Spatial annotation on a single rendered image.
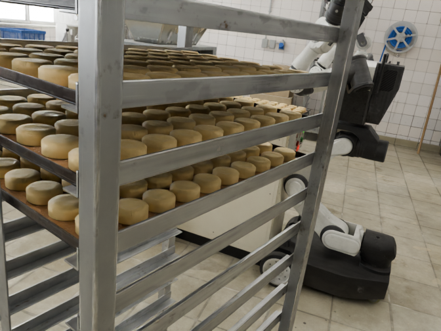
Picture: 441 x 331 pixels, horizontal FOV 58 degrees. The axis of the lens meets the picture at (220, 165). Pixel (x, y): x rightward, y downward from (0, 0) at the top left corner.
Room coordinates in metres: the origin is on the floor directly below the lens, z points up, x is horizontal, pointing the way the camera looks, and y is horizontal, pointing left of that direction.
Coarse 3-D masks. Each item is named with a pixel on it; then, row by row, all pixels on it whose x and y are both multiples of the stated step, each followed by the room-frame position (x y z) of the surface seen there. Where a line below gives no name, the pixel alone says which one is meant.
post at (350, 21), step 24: (360, 0) 0.85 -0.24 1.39; (336, 48) 0.87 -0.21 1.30; (336, 72) 0.86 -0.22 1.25; (336, 96) 0.85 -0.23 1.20; (336, 120) 0.86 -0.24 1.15; (312, 168) 0.87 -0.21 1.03; (312, 192) 0.86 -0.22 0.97; (312, 216) 0.85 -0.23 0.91; (288, 288) 0.86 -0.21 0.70; (288, 312) 0.86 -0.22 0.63
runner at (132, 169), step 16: (272, 128) 0.69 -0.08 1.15; (288, 128) 0.74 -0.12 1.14; (304, 128) 0.81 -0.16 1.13; (192, 144) 0.51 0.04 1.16; (208, 144) 0.54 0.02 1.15; (224, 144) 0.58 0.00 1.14; (240, 144) 0.61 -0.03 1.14; (256, 144) 0.65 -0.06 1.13; (128, 160) 0.42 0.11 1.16; (144, 160) 0.44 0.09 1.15; (160, 160) 0.47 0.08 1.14; (176, 160) 0.49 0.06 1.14; (192, 160) 0.52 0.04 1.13; (128, 176) 0.42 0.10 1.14; (144, 176) 0.44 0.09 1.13
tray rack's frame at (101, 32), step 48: (96, 0) 0.35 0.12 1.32; (96, 48) 0.35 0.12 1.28; (96, 96) 0.35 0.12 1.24; (96, 144) 0.35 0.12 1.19; (0, 192) 0.49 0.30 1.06; (96, 192) 0.35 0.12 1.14; (0, 240) 0.49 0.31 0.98; (96, 240) 0.35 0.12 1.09; (0, 288) 0.50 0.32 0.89; (96, 288) 0.35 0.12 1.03
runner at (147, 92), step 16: (128, 80) 0.42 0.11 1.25; (144, 80) 0.44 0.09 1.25; (160, 80) 0.46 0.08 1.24; (176, 80) 0.48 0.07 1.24; (192, 80) 0.50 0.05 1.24; (208, 80) 0.53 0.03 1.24; (224, 80) 0.56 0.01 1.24; (240, 80) 0.59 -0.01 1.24; (256, 80) 0.63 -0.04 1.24; (272, 80) 0.67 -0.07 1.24; (288, 80) 0.72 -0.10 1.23; (304, 80) 0.77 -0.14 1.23; (320, 80) 0.83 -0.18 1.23; (128, 96) 0.42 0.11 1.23; (144, 96) 0.44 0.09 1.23; (160, 96) 0.46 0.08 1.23; (176, 96) 0.48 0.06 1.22; (192, 96) 0.51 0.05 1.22; (208, 96) 0.53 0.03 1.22; (224, 96) 0.56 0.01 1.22
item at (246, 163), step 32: (0, 160) 0.60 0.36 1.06; (224, 160) 0.75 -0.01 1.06; (256, 160) 0.77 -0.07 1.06; (288, 160) 0.85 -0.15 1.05; (32, 192) 0.50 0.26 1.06; (64, 192) 0.55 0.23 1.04; (128, 192) 0.56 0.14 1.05; (160, 192) 0.55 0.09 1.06; (192, 192) 0.57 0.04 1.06; (64, 224) 0.46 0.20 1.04; (128, 224) 0.48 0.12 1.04
